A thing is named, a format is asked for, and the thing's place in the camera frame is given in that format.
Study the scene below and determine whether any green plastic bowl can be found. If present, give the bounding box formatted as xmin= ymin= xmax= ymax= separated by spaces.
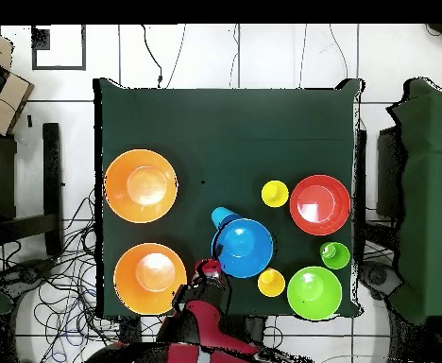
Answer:
xmin=286 ymin=266 xmax=344 ymax=321

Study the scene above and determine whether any light blue plastic cup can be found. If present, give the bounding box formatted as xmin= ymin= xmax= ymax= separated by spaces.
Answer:
xmin=210 ymin=206 xmax=242 ymax=231

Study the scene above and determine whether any yellow plastic cup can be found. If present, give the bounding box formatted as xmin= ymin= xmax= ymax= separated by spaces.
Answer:
xmin=261 ymin=180 xmax=291 ymax=209
xmin=257 ymin=268 xmax=286 ymax=298

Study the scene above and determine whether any black square floor frame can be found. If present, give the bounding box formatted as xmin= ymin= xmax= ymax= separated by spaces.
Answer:
xmin=31 ymin=24 xmax=87 ymax=72

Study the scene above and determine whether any black cable with plug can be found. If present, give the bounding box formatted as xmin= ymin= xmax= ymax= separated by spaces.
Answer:
xmin=141 ymin=24 xmax=164 ymax=89

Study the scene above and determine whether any black box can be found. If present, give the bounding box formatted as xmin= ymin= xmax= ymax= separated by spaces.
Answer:
xmin=376 ymin=126 xmax=407 ymax=220

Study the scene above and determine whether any dark green tablecloth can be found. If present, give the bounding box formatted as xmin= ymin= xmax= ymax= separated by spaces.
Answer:
xmin=93 ymin=78 xmax=364 ymax=319

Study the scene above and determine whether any orange plastic bowl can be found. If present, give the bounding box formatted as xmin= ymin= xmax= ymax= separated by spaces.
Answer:
xmin=104 ymin=148 xmax=179 ymax=224
xmin=113 ymin=242 xmax=188 ymax=316

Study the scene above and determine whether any tangle of floor cables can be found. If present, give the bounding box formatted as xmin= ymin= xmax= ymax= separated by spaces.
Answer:
xmin=0 ymin=188 xmax=169 ymax=363

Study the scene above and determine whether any black stand frame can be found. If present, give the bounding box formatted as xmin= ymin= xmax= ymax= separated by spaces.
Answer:
xmin=0 ymin=122 xmax=64 ymax=258

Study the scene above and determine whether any black equipment base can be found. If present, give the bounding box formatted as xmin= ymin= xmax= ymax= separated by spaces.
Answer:
xmin=358 ymin=260 xmax=401 ymax=302
xmin=0 ymin=257 xmax=58 ymax=290

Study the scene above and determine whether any red plastic bowl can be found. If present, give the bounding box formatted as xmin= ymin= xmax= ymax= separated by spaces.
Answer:
xmin=289 ymin=174 xmax=352 ymax=236

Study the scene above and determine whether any green plastic cup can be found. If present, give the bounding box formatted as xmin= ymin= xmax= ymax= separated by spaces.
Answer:
xmin=319 ymin=241 xmax=351 ymax=270

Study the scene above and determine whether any black power adapter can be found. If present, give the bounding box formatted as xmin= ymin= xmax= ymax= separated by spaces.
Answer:
xmin=119 ymin=316 xmax=144 ymax=343

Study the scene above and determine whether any light blue plastic bowl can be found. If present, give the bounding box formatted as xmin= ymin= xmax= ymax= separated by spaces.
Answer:
xmin=210 ymin=217 xmax=275 ymax=280

